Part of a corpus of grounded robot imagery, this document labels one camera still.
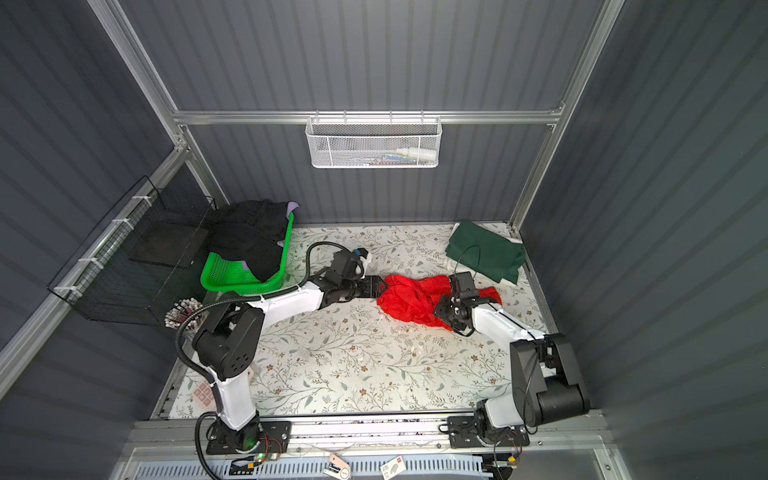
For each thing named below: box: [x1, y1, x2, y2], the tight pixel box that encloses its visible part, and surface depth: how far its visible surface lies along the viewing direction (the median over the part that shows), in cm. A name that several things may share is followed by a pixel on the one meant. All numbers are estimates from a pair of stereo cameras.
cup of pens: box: [164, 297, 209, 331], surface depth 80 cm
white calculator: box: [192, 378, 219, 409], surface depth 80 cm
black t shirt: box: [205, 199, 289, 282], surface depth 110 cm
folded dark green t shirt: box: [445, 220, 526, 285], surface depth 107 cm
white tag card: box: [323, 453, 351, 480], surface depth 69 cm
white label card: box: [380, 455, 406, 480], surface depth 70 cm
